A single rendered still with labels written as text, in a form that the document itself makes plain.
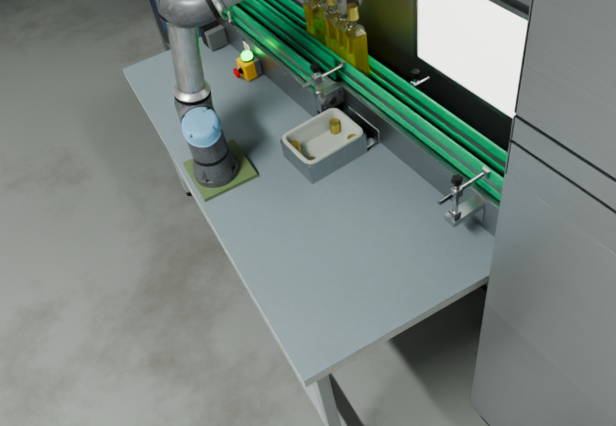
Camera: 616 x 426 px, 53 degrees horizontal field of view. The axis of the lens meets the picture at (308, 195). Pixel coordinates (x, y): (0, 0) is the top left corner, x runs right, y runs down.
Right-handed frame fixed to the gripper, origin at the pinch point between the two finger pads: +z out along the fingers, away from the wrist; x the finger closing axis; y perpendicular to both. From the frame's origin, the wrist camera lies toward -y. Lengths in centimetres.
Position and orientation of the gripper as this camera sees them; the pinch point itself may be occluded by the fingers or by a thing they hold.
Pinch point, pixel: (352, 7)
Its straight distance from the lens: 196.2
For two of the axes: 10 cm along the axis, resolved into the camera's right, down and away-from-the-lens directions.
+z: 1.3, 6.6, 7.4
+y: -5.5, -5.7, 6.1
